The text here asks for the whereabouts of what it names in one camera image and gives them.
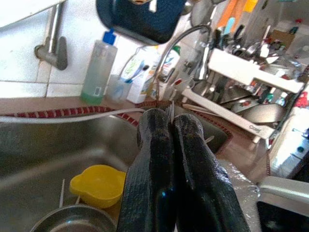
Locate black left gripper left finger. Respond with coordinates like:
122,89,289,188
117,108,176,232

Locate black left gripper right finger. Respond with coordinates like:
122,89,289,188
172,113,252,232

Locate yellow plastic bowl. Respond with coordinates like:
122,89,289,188
69,164,127,209

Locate metal spoon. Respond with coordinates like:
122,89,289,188
165,101,176,123

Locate white green plastic chopsticks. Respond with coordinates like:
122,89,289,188
59,178,82,208

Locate stainless steel bowl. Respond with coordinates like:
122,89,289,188
30,204,119,232

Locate white detergent bottle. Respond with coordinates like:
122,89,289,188
126,45,161,105

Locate clear plastic cup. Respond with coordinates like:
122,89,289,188
106,73,132,103

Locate steel plate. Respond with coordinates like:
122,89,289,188
231,101,286,124

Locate blue toothbrush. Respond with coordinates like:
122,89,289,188
120,64,149,84

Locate large stainless steel sink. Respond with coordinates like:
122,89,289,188
0,113,145,232

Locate white green toothpaste tube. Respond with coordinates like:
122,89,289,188
122,54,145,80

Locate clear bottle blue cap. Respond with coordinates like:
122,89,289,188
80,28,118,105

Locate white bottle green cap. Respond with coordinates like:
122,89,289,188
161,44,182,83

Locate white dish rack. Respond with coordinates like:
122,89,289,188
181,47,306,144

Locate chrome gooseneck faucet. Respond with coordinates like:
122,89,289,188
154,24,213,98

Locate orange hanging cloth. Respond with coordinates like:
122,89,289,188
217,0,242,28

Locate thin white hose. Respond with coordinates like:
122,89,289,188
0,107,146,122

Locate metal wall tap pipe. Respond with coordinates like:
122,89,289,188
33,2,69,71

